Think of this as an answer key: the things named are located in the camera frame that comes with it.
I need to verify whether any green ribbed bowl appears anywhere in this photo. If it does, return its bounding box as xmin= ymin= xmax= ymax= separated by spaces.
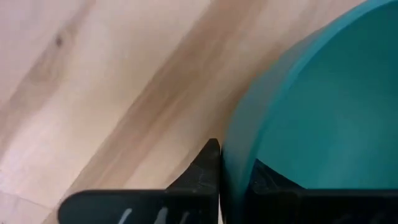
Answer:
xmin=220 ymin=0 xmax=398 ymax=224

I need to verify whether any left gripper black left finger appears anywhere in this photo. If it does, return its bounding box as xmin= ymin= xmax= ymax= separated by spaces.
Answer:
xmin=57 ymin=138 xmax=222 ymax=224

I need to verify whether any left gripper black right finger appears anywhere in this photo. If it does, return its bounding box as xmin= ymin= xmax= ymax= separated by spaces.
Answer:
xmin=244 ymin=158 xmax=398 ymax=224

